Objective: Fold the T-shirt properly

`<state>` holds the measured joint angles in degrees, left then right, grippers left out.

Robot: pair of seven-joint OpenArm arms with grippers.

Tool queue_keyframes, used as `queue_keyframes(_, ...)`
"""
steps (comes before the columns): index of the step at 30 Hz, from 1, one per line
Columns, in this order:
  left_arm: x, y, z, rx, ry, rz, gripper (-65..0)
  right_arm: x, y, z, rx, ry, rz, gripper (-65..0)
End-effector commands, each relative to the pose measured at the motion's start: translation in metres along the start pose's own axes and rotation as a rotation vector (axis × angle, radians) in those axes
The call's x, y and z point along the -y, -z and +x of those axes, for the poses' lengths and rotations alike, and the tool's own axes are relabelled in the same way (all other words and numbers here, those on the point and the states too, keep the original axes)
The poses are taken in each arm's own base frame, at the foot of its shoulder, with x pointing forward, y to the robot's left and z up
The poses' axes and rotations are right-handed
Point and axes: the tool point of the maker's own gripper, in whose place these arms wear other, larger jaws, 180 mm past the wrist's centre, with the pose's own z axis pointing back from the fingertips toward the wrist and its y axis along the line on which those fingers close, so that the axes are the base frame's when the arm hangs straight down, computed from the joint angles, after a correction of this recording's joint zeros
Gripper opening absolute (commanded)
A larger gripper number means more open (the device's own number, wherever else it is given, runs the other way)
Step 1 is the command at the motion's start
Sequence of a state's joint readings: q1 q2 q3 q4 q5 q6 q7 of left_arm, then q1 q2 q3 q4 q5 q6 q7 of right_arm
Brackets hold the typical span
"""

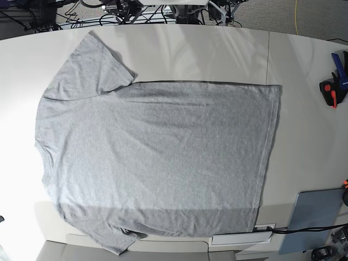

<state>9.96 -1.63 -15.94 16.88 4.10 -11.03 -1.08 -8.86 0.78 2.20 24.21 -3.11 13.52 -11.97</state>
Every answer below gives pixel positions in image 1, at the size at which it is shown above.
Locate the grey T-shirt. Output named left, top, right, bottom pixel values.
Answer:
left=35, top=34, right=281, bottom=254

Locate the blue-grey tablet board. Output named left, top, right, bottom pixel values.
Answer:
left=278, top=188, right=344, bottom=254

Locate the blue clamp with orange trigger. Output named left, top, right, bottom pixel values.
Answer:
left=319, top=51, right=347, bottom=109

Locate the orange black tool right edge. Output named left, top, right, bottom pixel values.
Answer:
left=342, top=180, right=348, bottom=206

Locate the black device at bottom right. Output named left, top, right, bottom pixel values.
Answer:
left=311, top=246, right=335, bottom=261

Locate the central robot base mount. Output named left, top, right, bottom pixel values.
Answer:
left=161, top=1, right=209, bottom=25

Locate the yellow cable on floor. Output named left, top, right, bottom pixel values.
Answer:
left=293, top=0, right=299, bottom=36

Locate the black cable on table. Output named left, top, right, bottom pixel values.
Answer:
left=266, top=224, right=348, bottom=235

